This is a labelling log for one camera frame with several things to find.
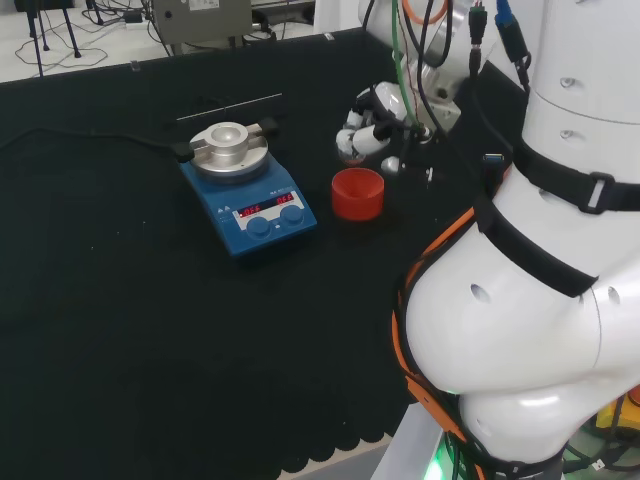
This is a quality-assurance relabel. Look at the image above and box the thin silver metal rod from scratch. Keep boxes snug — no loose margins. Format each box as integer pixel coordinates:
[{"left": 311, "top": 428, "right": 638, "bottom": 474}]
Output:
[{"left": 176, "top": 92, "right": 284, "bottom": 123}]

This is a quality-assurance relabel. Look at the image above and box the blue base heater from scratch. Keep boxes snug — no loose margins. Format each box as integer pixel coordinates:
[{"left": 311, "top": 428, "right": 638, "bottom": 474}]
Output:
[{"left": 174, "top": 115, "right": 320, "bottom": 260}]

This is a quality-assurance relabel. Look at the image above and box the grey metal box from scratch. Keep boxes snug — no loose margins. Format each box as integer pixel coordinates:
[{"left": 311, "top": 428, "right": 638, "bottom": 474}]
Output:
[{"left": 152, "top": 0, "right": 254, "bottom": 47}]

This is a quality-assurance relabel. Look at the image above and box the red round flask holder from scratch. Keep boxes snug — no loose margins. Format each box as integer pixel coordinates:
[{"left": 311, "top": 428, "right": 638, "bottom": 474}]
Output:
[{"left": 330, "top": 168, "right": 386, "bottom": 222}]

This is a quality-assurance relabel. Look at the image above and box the black tripod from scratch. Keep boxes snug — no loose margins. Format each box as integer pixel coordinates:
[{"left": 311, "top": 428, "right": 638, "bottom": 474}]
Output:
[{"left": 27, "top": 0, "right": 82, "bottom": 60}]

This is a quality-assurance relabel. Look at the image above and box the black bench cloth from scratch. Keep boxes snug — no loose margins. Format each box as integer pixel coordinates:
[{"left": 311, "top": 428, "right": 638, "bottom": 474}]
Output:
[{"left": 0, "top": 27, "right": 531, "bottom": 474}]

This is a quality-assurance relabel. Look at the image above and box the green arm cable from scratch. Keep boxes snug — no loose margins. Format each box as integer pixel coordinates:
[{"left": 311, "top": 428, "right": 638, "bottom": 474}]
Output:
[{"left": 391, "top": 0, "right": 427, "bottom": 135}]

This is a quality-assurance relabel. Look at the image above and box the black floor cable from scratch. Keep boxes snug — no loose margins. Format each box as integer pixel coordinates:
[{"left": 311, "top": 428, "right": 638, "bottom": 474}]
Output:
[{"left": 14, "top": 0, "right": 109, "bottom": 70}]

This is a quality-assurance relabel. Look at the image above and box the clear glass round-bottom flask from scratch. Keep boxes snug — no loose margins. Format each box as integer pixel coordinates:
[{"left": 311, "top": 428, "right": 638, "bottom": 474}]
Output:
[{"left": 338, "top": 142, "right": 369, "bottom": 168}]

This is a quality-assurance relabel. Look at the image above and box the black heater power cable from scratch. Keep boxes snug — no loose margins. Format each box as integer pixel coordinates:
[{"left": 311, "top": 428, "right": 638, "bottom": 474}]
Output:
[{"left": 0, "top": 127, "right": 181, "bottom": 151}]

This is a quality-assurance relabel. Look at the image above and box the black cable with long connector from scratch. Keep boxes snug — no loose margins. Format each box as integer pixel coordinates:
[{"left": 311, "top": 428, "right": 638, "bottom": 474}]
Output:
[{"left": 467, "top": 2, "right": 516, "bottom": 151}]

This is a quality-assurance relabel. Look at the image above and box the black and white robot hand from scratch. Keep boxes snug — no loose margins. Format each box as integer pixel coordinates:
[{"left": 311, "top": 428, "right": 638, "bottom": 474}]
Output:
[{"left": 335, "top": 81, "right": 435, "bottom": 176}]

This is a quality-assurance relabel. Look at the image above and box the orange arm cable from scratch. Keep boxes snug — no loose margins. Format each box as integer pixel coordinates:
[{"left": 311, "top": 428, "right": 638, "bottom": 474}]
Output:
[{"left": 391, "top": 0, "right": 514, "bottom": 480}]

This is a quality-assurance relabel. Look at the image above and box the yellow stop button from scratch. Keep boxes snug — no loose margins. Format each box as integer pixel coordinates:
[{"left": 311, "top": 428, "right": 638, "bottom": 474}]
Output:
[{"left": 594, "top": 385, "right": 640, "bottom": 432}]

